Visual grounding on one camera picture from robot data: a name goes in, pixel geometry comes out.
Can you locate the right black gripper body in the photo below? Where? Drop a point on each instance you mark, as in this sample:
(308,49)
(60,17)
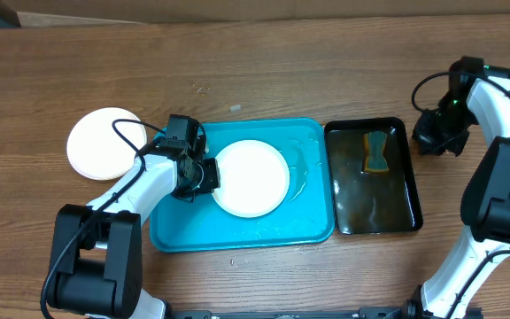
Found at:
(449,131)

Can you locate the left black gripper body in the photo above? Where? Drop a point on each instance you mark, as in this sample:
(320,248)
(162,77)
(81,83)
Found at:
(204,179)

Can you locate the white plate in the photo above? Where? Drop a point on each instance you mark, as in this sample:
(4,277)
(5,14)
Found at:
(254,179)
(93,148)

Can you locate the green yellow sponge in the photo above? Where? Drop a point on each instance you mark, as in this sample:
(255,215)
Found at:
(374,144)

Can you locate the white plate top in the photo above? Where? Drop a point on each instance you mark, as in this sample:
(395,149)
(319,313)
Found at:
(93,148)

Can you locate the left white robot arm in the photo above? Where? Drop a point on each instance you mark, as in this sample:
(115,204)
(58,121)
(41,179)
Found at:
(96,263)

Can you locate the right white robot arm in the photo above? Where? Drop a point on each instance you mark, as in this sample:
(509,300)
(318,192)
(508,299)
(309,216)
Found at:
(478,94)

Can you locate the black water tray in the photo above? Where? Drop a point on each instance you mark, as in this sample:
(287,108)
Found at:
(372,203)

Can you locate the teal plastic tray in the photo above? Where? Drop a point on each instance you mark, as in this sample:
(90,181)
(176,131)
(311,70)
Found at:
(306,215)

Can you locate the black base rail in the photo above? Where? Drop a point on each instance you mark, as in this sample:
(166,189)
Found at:
(362,313)

